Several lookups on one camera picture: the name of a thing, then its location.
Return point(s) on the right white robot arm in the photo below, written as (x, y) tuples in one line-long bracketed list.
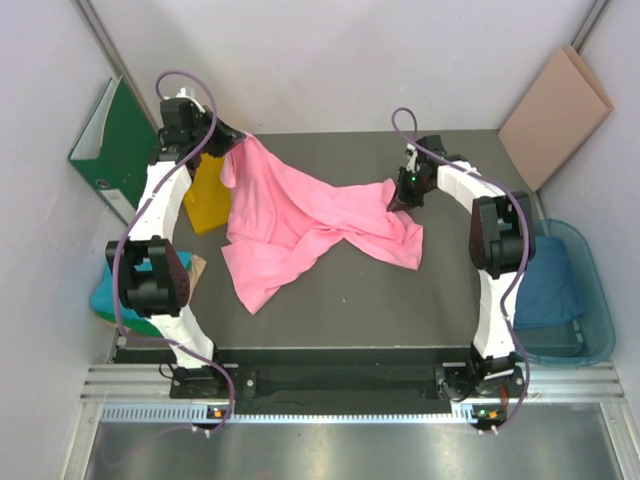
[(501, 242)]

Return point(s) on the blue t shirt in bin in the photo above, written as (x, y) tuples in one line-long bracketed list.
[(549, 295)]

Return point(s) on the pink t shirt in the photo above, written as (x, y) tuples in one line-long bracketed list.
[(283, 220)]

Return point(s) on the grey slotted cable duct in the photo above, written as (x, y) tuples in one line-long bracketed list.
[(204, 414)]

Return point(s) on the teal plastic bin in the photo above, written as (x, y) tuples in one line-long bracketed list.
[(588, 339)]

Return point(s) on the beige paper folder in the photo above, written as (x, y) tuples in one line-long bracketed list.
[(561, 109)]

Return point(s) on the teal folded t shirt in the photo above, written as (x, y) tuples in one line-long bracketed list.
[(101, 298)]

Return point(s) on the green folded t shirt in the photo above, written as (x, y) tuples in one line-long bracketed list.
[(132, 325)]

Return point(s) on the green ring binder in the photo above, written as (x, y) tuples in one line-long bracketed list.
[(113, 149)]

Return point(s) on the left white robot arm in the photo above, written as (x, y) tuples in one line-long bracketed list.
[(148, 276)]

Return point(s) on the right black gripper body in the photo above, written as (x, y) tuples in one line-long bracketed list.
[(410, 189)]

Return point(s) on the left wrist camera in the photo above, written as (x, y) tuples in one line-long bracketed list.
[(189, 93)]

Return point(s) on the yellow padded envelope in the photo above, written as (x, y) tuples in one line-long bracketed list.
[(208, 200)]

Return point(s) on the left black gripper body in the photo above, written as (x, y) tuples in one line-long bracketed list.
[(219, 143)]

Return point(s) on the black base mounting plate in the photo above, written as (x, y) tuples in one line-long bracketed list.
[(358, 381)]

